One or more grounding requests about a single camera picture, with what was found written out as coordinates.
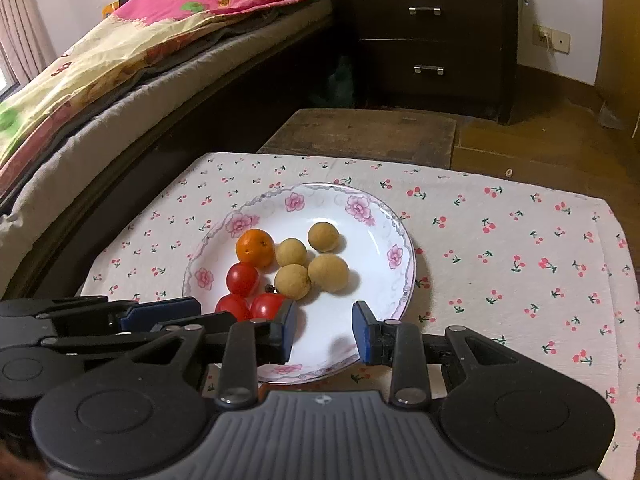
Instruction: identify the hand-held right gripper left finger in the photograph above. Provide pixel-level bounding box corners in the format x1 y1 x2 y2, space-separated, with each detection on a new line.
117 300 299 407

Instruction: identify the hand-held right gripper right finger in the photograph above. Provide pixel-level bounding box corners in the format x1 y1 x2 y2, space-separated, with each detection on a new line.
351 301 523 407

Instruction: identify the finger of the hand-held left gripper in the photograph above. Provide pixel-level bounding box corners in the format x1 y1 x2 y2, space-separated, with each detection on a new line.
42 311 241 356
0 296 202 333

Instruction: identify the red cherry tomato with stem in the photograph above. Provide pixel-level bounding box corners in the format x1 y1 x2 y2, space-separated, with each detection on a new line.
249 287 292 322

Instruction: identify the tan longan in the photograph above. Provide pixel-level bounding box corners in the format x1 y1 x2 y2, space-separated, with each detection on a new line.
276 238 309 268
274 264 313 301
307 254 350 293
307 221 341 253

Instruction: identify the white floral plate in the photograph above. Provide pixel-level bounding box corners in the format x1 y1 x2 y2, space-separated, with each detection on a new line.
182 182 417 385

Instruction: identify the small tangerine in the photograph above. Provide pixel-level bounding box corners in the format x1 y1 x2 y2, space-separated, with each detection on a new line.
236 228 276 268

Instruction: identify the cherry print tablecloth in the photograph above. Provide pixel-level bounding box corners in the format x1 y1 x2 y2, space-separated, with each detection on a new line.
80 152 640 480

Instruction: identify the bed with colourful blanket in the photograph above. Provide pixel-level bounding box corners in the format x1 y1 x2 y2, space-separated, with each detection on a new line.
0 0 351 303

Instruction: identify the bed with floral cover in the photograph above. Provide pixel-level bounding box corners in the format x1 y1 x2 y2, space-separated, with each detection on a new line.
0 0 335 233

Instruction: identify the brown wooden stool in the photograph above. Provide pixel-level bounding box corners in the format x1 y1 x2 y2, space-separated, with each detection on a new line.
257 108 457 170

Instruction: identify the floral printed blanket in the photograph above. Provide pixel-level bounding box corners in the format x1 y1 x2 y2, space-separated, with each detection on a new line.
0 0 328 173

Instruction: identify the dark wooden nightstand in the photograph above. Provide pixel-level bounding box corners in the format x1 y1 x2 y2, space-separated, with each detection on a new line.
330 0 519 126

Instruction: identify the beige curtain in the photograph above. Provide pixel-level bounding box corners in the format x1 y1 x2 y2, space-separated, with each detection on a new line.
0 0 58 88

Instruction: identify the yellow wooden wardrobe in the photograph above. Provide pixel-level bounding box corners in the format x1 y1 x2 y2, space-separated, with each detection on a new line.
595 0 640 126

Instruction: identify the beige wall socket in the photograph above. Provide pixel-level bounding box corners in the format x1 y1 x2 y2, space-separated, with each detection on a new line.
532 24 571 54

